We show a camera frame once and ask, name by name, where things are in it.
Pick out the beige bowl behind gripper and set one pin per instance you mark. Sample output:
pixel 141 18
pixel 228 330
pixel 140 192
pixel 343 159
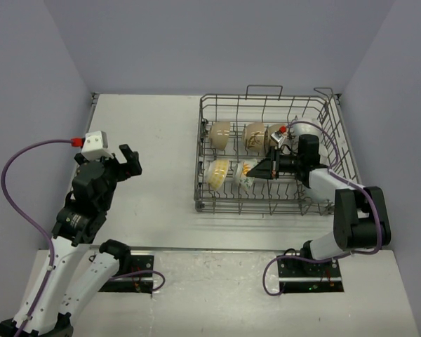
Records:
pixel 269 141

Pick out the white bowl middle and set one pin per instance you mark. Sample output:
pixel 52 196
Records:
pixel 323 151

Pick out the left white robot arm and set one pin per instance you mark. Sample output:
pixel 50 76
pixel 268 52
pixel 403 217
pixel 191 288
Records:
pixel 55 303

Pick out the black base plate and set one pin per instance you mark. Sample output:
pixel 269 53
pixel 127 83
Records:
pixel 296 276
pixel 142 283

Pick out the white bowl rear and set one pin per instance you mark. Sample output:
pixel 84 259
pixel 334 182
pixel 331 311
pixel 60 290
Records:
pixel 306 126

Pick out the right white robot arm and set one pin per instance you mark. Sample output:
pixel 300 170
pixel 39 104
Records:
pixel 360 217

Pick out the beige bowl brown leaf pattern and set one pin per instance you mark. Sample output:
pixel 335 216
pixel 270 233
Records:
pixel 253 136

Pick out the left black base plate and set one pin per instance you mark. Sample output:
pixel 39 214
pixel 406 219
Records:
pixel 142 283

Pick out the plain beige bowl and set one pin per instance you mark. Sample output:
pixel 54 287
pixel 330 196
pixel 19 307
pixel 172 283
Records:
pixel 219 134

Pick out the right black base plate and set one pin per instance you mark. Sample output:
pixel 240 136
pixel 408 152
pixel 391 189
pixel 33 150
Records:
pixel 296 276

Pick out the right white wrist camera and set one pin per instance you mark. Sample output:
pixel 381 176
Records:
pixel 279 136

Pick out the white bowl front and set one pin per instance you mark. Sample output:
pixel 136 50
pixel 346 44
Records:
pixel 318 195

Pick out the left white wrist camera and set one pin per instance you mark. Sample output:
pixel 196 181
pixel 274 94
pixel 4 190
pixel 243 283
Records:
pixel 95 146

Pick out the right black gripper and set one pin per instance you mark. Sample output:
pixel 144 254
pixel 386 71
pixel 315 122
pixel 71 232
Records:
pixel 266 169

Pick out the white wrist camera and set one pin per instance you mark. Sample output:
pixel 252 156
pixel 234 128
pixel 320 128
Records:
pixel 279 136
pixel 95 146

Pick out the yellow checkered bowl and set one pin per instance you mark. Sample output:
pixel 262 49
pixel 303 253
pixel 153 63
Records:
pixel 216 173

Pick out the floral green orange bowl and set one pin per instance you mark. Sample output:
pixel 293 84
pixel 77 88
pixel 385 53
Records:
pixel 240 178

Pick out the white bowl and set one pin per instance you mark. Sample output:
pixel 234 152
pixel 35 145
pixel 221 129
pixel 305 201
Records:
pixel 323 151
pixel 318 195
pixel 306 126

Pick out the grey wire dish rack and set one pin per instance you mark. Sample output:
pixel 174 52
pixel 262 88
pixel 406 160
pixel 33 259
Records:
pixel 269 105

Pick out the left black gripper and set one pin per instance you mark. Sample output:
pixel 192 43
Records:
pixel 132 166

